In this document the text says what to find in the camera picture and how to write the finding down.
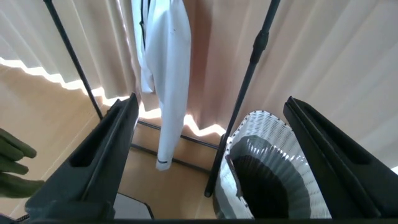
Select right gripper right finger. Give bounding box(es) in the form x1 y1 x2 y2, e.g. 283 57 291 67
282 96 398 218

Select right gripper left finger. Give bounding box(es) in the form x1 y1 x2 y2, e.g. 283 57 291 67
25 92 140 221

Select green garment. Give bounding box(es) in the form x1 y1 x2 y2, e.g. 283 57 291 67
0 127 45 199

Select pale grey shorts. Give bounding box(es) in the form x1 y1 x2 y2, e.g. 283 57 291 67
130 0 192 171

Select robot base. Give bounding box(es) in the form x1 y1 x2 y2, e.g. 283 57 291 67
113 192 155 219

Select white laundry basket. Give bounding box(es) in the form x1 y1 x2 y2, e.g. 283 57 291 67
213 110 332 219

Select black clothes rack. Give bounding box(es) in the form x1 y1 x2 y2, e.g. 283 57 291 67
42 0 282 198

